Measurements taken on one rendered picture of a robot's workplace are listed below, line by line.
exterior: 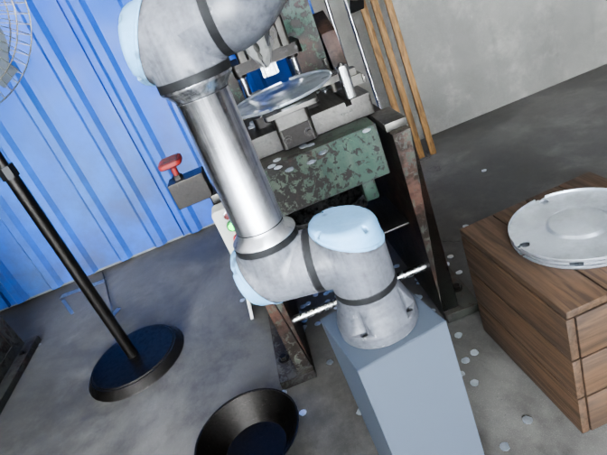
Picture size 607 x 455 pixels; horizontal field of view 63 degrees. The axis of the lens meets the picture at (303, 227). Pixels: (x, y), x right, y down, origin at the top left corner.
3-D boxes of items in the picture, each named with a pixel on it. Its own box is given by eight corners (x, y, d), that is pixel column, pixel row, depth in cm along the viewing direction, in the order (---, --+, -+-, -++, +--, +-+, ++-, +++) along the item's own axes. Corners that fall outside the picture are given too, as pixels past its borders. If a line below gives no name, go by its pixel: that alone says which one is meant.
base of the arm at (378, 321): (434, 320, 88) (421, 276, 84) (361, 362, 86) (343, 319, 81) (393, 283, 102) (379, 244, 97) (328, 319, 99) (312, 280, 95)
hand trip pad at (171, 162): (191, 185, 126) (178, 158, 123) (170, 194, 126) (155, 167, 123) (193, 176, 132) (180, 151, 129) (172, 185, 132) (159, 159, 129)
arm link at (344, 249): (398, 291, 83) (376, 223, 77) (322, 309, 86) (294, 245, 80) (393, 252, 93) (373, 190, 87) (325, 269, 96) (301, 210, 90)
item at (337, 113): (376, 112, 138) (369, 91, 135) (225, 173, 138) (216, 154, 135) (349, 94, 165) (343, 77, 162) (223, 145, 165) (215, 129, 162)
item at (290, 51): (305, 59, 136) (299, 39, 134) (238, 87, 136) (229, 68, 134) (297, 53, 151) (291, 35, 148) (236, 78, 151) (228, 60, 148)
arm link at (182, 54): (329, 305, 85) (191, -33, 63) (249, 324, 89) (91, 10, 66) (331, 267, 96) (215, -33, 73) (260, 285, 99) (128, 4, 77)
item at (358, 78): (367, 81, 146) (356, 46, 141) (313, 103, 146) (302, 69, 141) (361, 78, 151) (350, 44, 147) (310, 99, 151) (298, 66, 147)
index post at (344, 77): (357, 96, 136) (346, 61, 132) (347, 99, 136) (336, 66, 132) (354, 94, 139) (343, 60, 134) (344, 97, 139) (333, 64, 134)
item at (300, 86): (221, 130, 125) (220, 127, 125) (242, 99, 150) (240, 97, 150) (331, 89, 118) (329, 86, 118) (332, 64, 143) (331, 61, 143)
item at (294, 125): (335, 145, 124) (317, 95, 118) (283, 167, 124) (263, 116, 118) (316, 124, 147) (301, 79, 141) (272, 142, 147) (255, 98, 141)
